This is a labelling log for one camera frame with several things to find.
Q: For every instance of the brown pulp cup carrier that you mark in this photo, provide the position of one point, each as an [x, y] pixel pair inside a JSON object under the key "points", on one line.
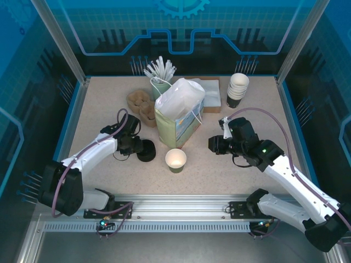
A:
{"points": [[148, 117], [134, 98]]}

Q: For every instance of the green paper takeout bag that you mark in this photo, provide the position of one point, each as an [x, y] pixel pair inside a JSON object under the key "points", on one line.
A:
{"points": [[164, 123]]}

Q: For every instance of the green paper coffee cup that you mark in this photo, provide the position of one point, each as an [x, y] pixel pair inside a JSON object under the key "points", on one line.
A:
{"points": [[176, 161]]}

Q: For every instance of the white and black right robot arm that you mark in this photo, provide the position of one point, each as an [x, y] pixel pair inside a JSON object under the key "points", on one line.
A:
{"points": [[288, 178]]}

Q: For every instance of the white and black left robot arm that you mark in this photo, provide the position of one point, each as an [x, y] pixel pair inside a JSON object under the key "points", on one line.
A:
{"points": [[93, 149]]}

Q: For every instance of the black cup lids stack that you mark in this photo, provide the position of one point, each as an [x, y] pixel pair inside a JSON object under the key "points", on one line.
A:
{"points": [[148, 154]]}

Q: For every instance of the black and white paper cup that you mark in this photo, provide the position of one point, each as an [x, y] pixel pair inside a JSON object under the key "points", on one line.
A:
{"points": [[239, 80], [238, 90], [234, 102], [237, 95]]}

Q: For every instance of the white paper napkins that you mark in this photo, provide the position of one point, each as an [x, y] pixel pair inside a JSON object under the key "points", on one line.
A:
{"points": [[212, 93]]}

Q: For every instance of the green straw holder cup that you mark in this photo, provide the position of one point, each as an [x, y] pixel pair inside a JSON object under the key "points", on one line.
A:
{"points": [[157, 87]]}

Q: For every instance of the white wrapped straw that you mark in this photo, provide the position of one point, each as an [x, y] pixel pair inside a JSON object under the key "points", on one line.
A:
{"points": [[153, 72], [166, 68], [160, 65], [172, 73], [157, 69], [169, 70], [150, 75]]}

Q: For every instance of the small circuit board with LEDs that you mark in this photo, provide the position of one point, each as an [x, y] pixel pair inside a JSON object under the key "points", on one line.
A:
{"points": [[263, 223], [106, 224]]}

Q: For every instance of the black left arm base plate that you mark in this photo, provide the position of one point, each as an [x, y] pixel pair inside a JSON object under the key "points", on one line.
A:
{"points": [[123, 209]]}

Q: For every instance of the aluminium mounting rail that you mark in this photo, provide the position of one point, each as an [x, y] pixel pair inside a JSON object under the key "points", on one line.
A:
{"points": [[178, 204]]}

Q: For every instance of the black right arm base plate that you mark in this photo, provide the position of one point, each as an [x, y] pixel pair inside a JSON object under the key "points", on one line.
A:
{"points": [[237, 209]]}

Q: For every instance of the aluminium frame post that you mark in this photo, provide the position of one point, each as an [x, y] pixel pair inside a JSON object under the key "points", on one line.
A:
{"points": [[63, 43], [299, 41]]}

